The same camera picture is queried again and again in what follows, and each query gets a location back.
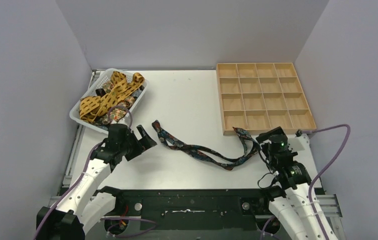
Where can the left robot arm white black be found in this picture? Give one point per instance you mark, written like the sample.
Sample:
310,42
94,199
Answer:
83,205

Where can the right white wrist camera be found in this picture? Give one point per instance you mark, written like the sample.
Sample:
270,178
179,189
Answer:
298,143

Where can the beige floral tie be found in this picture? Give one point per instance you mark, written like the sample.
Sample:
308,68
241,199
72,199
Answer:
118,93

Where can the white plastic basket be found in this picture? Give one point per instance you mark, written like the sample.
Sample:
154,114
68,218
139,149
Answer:
98,82

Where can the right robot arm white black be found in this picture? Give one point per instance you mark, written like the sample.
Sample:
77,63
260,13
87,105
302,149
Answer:
291,199

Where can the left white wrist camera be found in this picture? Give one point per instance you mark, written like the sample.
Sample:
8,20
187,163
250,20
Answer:
126,120

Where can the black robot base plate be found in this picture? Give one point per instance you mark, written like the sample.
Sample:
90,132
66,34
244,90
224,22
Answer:
194,209

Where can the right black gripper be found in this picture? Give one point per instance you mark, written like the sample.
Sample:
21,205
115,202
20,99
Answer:
263,137

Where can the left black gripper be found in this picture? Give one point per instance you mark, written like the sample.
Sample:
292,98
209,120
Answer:
134,142

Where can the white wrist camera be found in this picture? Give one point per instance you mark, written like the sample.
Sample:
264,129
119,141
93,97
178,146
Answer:
298,143
126,120

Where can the dark floral tie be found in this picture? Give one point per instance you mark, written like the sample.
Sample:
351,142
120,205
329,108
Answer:
201,153

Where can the yellow patterned tie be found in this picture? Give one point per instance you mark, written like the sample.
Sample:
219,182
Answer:
90,106

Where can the wooden compartment tray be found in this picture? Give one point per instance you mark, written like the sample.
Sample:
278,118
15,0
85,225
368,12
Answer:
260,96

